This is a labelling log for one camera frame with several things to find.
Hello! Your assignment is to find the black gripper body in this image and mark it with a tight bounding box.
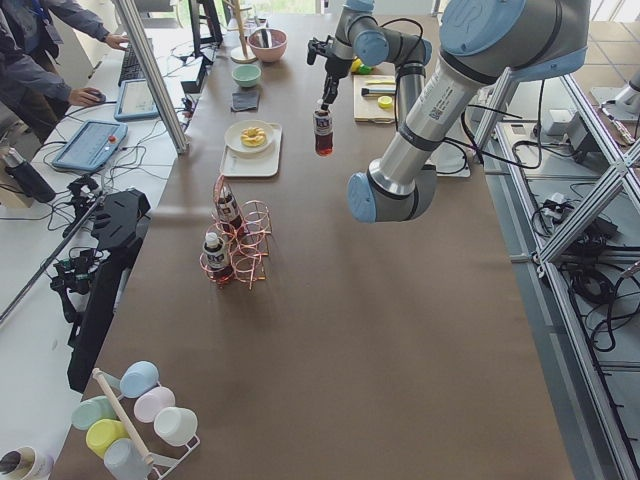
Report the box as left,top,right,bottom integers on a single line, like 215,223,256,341
324,52,353,93

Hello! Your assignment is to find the tea bottle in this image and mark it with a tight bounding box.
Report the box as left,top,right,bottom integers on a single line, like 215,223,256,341
313,109,333,156
215,183,248,239

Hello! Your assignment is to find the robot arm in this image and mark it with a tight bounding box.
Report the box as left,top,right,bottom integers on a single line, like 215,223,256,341
600,71,639,146
307,1,589,223

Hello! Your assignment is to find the white serving tray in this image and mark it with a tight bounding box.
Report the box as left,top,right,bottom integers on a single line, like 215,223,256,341
220,120,282,178

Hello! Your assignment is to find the tea bottle front end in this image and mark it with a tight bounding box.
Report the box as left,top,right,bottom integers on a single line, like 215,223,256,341
203,231,234,285

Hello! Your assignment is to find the yellow lemon near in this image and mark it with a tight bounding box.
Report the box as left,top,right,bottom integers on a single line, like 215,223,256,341
351,58,362,73

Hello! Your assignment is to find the yellow green plastic knife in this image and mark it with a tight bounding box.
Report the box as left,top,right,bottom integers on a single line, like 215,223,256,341
365,79,395,85

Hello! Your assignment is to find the wooden cutting board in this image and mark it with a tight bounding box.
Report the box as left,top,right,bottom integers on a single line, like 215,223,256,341
352,75,396,123

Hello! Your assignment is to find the pink bowl with ice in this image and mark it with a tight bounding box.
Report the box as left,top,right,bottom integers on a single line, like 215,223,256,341
248,28,288,63

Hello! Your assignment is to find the mint green bowl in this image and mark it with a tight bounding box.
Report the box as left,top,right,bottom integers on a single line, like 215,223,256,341
232,64,262,88

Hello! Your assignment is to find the white plate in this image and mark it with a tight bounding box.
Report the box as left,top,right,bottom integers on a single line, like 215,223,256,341
224,120,275,155

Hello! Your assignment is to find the grey folded cloth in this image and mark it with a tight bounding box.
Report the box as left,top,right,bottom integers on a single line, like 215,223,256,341
231,90,260,112

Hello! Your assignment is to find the wooden mug tree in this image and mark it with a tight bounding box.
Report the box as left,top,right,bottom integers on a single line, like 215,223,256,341
224,0,257,64

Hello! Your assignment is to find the black box on desk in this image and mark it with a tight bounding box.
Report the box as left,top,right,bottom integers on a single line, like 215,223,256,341
179,57,207,94

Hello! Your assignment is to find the blue tablet far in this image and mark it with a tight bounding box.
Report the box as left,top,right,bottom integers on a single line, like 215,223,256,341
114,79,159,121

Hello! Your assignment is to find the blue tablet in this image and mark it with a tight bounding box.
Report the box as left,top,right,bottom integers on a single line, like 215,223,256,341
52,121,128,172
114,79,159,121

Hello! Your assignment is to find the black keyboard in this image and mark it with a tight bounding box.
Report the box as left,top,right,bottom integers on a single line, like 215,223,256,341
118,44,146,86

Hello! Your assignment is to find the black computer mouse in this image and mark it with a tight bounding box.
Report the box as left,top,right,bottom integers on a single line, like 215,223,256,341
92,92,106,104

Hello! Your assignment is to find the blue tablet near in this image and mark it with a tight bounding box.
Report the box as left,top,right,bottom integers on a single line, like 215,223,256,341
52,121,128,172

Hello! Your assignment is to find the person at desk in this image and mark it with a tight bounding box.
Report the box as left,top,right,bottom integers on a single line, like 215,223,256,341
1,1,128,142

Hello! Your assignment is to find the black water bottle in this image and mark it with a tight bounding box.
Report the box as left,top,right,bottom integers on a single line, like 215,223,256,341
1,147,56,203

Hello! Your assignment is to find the light blue cup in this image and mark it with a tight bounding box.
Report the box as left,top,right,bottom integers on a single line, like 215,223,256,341
120,360,159,398

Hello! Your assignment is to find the pale pink cup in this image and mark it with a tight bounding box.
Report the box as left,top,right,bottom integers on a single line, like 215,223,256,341
133,386,175,423

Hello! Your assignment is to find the white cup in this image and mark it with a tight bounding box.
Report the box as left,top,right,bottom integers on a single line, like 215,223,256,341
153,407,198,447

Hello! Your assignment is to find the mint green cup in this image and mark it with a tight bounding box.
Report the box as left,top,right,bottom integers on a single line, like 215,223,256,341
71,395,117,431

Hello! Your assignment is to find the yellow cup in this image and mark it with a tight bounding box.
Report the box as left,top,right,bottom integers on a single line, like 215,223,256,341
85,419,129,459

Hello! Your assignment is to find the grey blue cup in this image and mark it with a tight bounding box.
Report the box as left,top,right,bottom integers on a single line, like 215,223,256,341
103,438,152,480

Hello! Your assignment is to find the paper cup with utensils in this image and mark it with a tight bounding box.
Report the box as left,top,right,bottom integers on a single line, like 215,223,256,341
1,446,54,480

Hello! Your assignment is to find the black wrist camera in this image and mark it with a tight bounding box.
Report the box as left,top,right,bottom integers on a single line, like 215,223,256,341
306,35,333,66

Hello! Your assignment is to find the glazed ring donut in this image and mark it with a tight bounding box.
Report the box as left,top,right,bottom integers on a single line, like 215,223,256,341
240,127,267,148

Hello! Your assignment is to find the aluminium frame post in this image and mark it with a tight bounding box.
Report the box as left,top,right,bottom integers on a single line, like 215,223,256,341
114,0,189,154

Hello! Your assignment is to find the copper wire bottle rack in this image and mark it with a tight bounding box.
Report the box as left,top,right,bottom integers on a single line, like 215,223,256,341
199,175,272,289

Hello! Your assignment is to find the black camera stand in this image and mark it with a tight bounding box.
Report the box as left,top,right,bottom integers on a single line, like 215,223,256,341
50,175,151,393

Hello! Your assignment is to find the wooden rack handle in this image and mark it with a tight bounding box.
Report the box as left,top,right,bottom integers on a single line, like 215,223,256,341
92,368,153,465

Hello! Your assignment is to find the white wire cup rack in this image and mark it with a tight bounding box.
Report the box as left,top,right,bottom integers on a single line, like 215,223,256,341
106,375,200,479

